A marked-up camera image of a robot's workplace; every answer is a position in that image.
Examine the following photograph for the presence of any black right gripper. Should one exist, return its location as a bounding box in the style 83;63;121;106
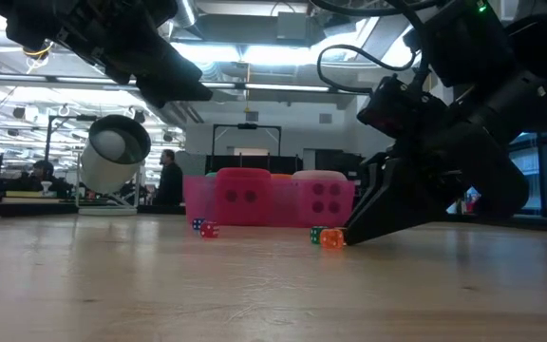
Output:
344;102;530;246

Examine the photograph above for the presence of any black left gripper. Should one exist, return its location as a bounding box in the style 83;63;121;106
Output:
64;0;214;109

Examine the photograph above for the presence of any large pink foam die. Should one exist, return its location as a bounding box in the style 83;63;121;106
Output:
292;169;349;228

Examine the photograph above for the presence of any small orange die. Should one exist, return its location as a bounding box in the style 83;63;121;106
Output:
319;228;347;251

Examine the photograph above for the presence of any pink translucent plastic bin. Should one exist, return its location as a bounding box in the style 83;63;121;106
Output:
182;174;356;228

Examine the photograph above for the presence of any large red foam die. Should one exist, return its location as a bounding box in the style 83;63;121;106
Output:
215;166;274;227

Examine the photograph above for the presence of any black cabinet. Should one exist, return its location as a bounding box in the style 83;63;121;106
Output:
304;148;365;180

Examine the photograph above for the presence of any grey cover cloth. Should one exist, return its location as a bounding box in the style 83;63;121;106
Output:
176;150;207;178

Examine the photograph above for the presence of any person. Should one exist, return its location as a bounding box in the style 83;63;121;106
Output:
29;160;74;200
154;149;185;206

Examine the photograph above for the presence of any long ceiling light bar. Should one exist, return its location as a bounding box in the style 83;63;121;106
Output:
0;70;365;96

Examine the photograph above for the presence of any black partition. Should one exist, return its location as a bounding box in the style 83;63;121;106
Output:
205;154;303;176

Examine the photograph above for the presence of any grey ceiling air unit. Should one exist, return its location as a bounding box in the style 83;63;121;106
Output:
275;11;311;42

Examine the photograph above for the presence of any small red die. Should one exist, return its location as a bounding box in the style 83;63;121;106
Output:
199;220;220;239

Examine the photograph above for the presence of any silver round ventilation duct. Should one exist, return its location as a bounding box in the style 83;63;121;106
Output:
177;0;198;29

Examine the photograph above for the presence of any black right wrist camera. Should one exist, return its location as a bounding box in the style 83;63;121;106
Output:
356;73;448;142

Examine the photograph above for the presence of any black gantry frame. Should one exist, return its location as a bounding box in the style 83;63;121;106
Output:
212;123;282;158

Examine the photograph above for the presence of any short yellow wire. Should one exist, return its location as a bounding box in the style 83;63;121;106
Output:
23;41;55;62

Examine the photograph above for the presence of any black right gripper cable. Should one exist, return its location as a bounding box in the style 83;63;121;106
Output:
309;0;445;95

